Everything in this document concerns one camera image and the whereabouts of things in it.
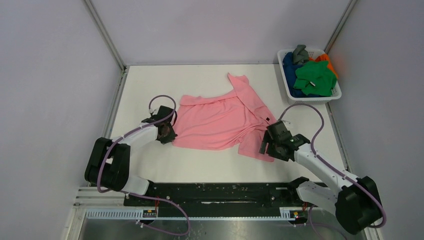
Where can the grey t shirt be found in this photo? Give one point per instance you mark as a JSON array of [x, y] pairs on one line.
[[300, 55]]

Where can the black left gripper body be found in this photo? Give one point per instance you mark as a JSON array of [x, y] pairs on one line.
[[168, 131]]

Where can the orange t shirt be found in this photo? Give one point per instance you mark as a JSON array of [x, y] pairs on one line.
[[325, 58]]

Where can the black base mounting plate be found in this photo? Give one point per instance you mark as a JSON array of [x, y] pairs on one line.
[[224, 200]]

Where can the green t shirt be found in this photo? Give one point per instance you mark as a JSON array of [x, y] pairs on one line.
[[315, 78]]

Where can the pink t shirt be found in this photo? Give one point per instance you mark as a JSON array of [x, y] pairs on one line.
[[237, 118]]

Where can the blue t shirt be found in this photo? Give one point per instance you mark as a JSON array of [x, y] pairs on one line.
[[290, 74]]

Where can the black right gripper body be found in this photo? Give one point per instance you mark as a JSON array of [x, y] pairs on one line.
[[271, 142]]

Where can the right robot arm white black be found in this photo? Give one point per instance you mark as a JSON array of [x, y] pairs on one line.
[[354, 201]]

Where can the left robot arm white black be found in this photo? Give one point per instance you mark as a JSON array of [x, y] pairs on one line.
[[109, 163]]

